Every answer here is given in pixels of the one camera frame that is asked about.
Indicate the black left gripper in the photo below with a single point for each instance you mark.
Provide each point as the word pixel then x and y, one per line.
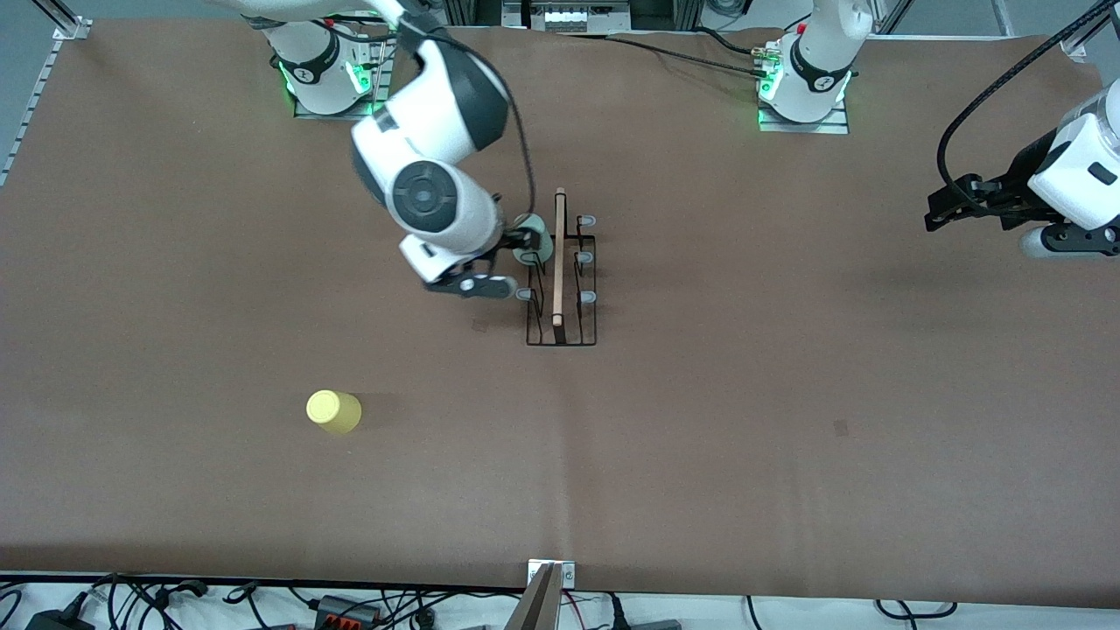
pixel 1018 179

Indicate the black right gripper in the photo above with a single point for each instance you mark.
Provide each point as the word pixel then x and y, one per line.
pixel 510 241

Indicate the pale green plastic cup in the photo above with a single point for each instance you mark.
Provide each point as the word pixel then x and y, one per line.
pixel 541 255

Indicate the yellow plastic cup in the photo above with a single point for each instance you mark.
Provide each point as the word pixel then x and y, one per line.
pixel 333 411

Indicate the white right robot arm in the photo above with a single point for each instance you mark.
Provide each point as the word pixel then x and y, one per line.
pixel 437 131

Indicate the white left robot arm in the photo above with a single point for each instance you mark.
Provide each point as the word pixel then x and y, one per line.
pixel 818 70

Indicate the white power strip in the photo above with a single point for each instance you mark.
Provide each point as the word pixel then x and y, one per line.
pixel 564 16

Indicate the brown table cover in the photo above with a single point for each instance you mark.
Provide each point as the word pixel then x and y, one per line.
pixel 656 472

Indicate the black orange connector box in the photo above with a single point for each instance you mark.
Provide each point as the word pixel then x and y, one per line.
pixel 346 610

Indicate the black power adapter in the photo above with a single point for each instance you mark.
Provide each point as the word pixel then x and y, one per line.
pixel 57 620

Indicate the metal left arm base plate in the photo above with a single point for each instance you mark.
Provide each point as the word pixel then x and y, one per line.
pixel 805 126

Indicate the aluminium frame rail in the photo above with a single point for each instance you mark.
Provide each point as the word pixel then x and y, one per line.
pixel 35 96
pixel 1076 39

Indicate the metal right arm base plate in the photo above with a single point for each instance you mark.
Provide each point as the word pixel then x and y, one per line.
pixel 378 83

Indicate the small metal bracket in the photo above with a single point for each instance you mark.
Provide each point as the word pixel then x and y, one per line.
pixel 567 573

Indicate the grey camera post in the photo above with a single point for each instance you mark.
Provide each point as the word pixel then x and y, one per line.
pixel 535 608

